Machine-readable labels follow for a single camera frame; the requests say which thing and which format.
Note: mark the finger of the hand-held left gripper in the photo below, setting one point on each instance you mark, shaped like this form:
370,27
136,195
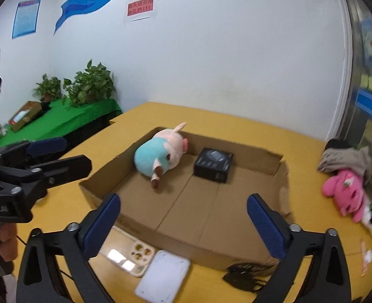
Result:
47,146
69,170

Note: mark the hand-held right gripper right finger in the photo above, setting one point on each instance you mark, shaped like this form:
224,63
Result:
266,224

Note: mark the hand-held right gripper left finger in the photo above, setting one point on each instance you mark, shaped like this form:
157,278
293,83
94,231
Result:
102,224

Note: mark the beige phone case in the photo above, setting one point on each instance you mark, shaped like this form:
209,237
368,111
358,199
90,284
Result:
141,254

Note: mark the large cardboard box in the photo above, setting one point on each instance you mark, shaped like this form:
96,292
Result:
204,202

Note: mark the white power bank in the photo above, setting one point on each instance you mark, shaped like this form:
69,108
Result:
163,277

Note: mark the pink and teal pig plush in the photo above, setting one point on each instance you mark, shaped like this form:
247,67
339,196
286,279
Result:
151,157

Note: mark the person's left hand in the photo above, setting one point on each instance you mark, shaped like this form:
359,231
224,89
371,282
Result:
6,243

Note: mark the green table cloth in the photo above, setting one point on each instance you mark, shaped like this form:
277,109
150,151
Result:
62,120

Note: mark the small cardboard box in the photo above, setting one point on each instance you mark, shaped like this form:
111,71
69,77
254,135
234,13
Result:
25,115

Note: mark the small potted plant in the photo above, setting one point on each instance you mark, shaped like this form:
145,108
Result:
48,86

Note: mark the large potted plant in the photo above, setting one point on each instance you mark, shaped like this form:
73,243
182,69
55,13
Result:
91,82

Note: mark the small black box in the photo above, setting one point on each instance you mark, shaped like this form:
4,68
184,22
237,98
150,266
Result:
214,164

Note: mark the pink plush toy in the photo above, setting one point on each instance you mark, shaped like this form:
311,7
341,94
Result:
347,192

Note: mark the grey cloth bag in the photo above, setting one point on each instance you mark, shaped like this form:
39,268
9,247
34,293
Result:
340,157

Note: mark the glass door with blue stripe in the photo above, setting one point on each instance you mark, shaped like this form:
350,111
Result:
369,101

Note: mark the blue wall poster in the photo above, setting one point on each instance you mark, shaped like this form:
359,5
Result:
26,19

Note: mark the blue wave wall decal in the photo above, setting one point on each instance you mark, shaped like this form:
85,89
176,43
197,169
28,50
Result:
78,6

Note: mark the red and white wall sign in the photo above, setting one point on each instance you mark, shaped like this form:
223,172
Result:
140,8

